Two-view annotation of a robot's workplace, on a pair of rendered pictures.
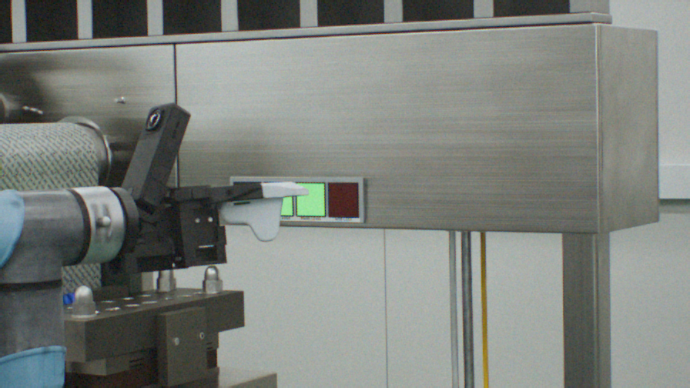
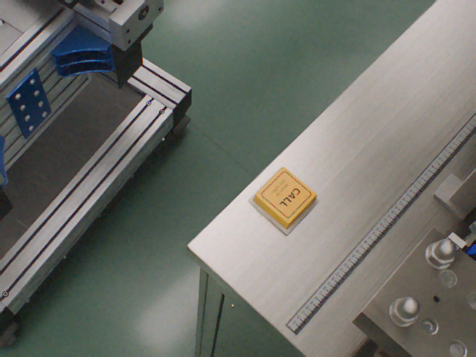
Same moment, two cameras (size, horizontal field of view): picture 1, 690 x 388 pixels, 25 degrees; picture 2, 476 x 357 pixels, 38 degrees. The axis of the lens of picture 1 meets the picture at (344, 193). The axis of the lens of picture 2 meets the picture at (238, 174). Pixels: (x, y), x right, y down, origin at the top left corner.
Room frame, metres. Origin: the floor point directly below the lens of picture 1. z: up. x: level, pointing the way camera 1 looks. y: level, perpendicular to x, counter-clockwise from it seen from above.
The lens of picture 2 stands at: (2.04, 0.13, 1.89)
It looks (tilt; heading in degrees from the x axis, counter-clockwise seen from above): 65 degrees down; 93
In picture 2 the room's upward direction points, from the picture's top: 9 degrees clockwise
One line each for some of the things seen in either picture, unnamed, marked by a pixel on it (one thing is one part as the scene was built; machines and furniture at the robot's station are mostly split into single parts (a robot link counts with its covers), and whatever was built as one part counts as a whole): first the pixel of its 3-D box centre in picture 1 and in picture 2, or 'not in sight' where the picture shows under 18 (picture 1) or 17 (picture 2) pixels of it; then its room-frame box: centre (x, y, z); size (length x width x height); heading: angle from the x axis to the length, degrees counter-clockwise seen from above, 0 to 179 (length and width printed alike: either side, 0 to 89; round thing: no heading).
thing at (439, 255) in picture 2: not in sight; (444, 251); (2.31, 0.47, 1.05); 0.04 x 0.04 x 0.04
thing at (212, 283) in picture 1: (212, 279); not in sight; (2.54, 0.22, 1.05); 0.04 x 0.04 x 0.04
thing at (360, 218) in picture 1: (295, 199); not in sight; (2.46, 0.08, 1.18); 0.25 x 0.01 x 0.07; 59
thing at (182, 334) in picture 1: (183, 346); not in sight; (2.39, 0.25, 0.96); 0.10 x 0.03 x 0.11; 149
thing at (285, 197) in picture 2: not in sight; (285, 197); (2.10, 0.56, 0.91); 0.07 x 0.07 x 0.02; 59
